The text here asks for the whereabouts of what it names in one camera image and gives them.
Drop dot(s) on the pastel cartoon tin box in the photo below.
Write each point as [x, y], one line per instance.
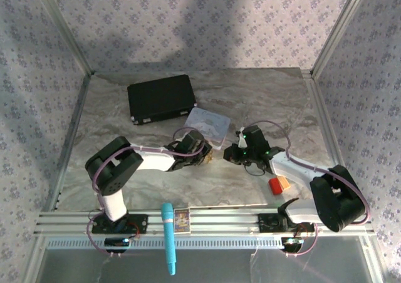
[208, 125]

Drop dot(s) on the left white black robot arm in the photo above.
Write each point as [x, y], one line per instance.
[112, 176]

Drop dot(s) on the red wooden block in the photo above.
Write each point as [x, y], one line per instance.
[279, 185]

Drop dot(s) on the black flat case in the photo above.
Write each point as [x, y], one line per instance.
[161, 98]

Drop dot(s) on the small colourful card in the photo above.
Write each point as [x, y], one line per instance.
[182, 221]

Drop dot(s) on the blue marker pen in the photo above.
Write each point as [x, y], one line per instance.
[167, 226]

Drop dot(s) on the right small black circuit board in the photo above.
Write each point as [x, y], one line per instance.
[292, 242]

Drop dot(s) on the small black circuit board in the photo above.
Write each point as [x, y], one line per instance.
[116, 242]
[292, 242]

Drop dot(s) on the left small black circuit board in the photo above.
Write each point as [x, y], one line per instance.
[116, 242]

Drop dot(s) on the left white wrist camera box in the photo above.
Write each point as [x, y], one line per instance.
[181, 138]

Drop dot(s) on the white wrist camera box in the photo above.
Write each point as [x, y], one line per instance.
[242, 140]
[181, 138]

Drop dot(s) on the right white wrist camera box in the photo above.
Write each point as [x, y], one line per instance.
[242, 140]

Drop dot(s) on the aluminium frame crossbar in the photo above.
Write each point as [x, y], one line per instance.
[219, 222]

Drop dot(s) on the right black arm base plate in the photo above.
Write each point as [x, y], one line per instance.
[267, 223]

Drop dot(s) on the right aluminium side rail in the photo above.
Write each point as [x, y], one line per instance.
[322, 107]

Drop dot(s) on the aluminium side rail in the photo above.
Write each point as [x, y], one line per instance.
[322, 107]
[70, 129]

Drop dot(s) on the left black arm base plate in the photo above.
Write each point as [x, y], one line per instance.
[138, 223]

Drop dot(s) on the left aluminium side rail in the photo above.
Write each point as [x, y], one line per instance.
[70, 129]

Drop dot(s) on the right aluminium frame post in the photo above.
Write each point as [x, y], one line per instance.
[338, 29]

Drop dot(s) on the aluminium frame post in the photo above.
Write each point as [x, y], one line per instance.
[64, 29]
[338, 29]

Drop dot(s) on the left aluminium frame post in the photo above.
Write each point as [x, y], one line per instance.
[64, 29]

